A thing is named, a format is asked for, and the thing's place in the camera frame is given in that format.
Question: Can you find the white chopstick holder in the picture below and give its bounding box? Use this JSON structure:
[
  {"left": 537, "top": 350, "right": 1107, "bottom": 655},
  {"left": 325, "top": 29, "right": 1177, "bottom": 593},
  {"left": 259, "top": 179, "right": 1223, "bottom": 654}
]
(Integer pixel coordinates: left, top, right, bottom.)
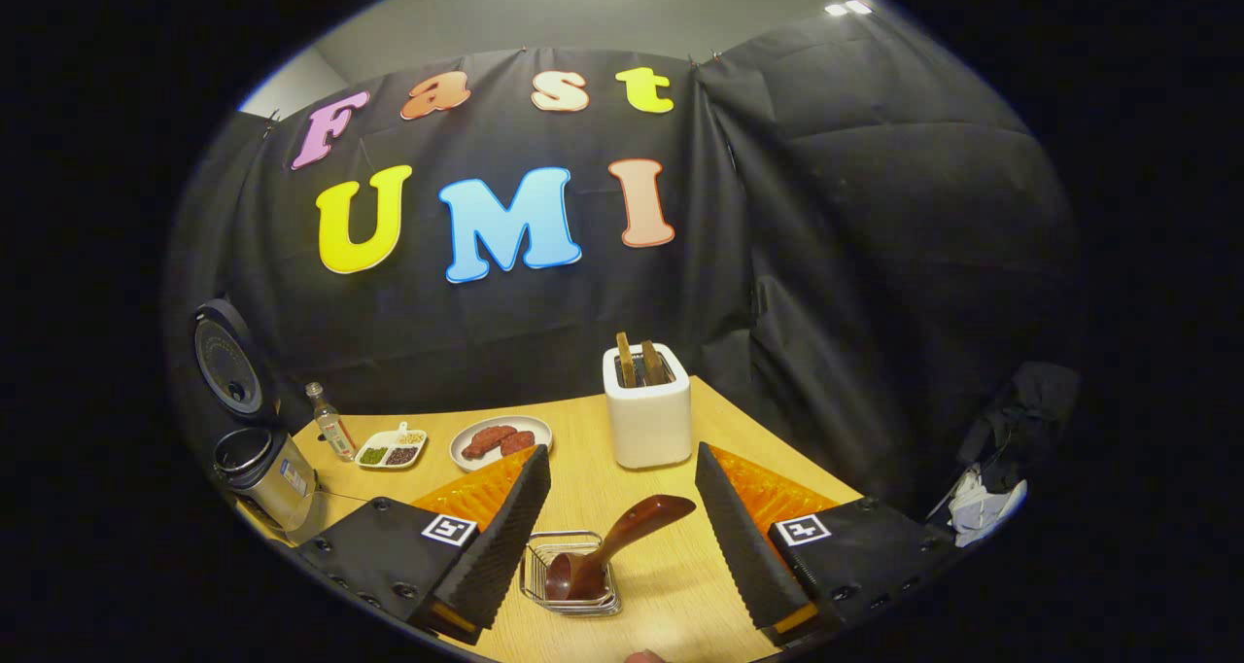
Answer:
[{"left": 602, "top": 342, "right": 693, "bottom": 471}]

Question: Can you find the small glass bottle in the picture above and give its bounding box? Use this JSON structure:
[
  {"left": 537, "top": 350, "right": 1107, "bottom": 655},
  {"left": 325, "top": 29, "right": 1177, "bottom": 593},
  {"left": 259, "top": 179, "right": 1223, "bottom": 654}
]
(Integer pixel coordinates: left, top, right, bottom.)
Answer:
[{"left": 304, "top": 382, "right": 359, "bottom": 463}]

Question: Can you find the white round plate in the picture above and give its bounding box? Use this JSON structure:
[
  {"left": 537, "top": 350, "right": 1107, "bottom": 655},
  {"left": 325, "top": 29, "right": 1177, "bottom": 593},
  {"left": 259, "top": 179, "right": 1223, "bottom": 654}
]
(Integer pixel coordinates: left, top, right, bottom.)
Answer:
[{"left": 449, "top": 415, "right": 554, "bottom": 472}]

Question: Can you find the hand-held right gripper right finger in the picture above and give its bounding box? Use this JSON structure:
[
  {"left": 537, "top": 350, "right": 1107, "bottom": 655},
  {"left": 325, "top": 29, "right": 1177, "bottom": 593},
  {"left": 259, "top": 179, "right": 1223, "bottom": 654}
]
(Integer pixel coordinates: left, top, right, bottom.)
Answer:
[{"left": 692, "top": 439, "right": 961, "bottom": 649}]

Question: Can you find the dark wooden spoon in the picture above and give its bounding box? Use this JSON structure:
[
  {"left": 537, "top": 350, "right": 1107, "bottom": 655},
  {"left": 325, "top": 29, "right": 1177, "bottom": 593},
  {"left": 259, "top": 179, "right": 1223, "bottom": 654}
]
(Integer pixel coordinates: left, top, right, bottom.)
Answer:
[{"left": 544, "top": 494, "right": 698, "bottom": 602}]

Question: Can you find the black rice cooker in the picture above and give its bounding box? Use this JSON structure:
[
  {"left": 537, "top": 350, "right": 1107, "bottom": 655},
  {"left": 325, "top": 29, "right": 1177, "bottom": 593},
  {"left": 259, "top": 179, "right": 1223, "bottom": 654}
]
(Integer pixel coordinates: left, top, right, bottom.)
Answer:
[{"left": 190, "top": 298, "right": 322, "bottom": 538}]

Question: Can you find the white divided seasoning dish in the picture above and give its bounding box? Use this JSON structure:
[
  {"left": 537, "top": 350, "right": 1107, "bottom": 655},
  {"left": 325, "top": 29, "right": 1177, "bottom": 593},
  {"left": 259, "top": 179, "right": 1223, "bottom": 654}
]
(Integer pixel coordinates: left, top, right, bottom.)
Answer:
[{"left": 354, "top": 422, "right": 430, "bottom": 471}]

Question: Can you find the glass container in wire frame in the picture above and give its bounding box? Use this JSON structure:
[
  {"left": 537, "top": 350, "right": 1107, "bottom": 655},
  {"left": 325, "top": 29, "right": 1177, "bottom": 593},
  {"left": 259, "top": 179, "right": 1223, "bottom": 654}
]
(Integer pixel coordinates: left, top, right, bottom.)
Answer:
[{"left": 519, "top": 531, "right": 623, "bottom": 617}]

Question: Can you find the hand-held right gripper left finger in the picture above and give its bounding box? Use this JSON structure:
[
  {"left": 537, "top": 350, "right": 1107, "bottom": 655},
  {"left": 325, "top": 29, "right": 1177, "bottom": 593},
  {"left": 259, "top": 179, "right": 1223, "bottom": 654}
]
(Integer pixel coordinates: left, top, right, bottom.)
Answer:
[{"left": 294, "top": 443, "right": 553, "bottom": 646}]

